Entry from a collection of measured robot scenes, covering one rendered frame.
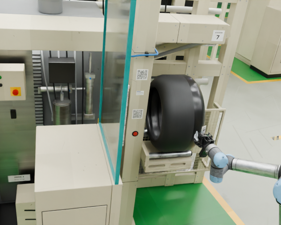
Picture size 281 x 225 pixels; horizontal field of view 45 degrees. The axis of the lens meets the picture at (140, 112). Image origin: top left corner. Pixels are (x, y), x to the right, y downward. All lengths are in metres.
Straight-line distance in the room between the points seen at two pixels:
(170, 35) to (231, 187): 1.99
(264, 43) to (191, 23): 4.64
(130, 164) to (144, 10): 1.13
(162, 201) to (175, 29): 1.75
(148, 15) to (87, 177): 0.99
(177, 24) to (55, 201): 1.43
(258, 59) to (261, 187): 3.67
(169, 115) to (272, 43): 4.86
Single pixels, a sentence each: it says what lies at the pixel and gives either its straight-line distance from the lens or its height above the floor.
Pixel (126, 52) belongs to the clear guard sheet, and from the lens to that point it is 1.28.
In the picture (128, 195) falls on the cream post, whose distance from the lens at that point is 2.73.
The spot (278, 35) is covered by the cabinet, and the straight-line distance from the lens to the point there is 6.75.
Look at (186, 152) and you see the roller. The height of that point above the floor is 0.92.
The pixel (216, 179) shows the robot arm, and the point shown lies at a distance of 1.98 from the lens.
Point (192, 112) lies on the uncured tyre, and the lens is 2.22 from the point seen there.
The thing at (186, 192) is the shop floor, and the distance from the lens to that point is 3.59.
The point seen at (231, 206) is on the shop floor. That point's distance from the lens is 3.59.
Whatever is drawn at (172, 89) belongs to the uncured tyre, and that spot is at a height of 1.42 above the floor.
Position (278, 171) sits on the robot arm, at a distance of 1.94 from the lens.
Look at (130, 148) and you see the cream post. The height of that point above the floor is 0.94.
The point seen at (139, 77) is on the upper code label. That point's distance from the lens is 2.16.
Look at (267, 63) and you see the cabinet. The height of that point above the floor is 0.28.
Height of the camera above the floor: 2.35
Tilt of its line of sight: 29 degrees down
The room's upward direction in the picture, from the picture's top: 7 degrees clockwise
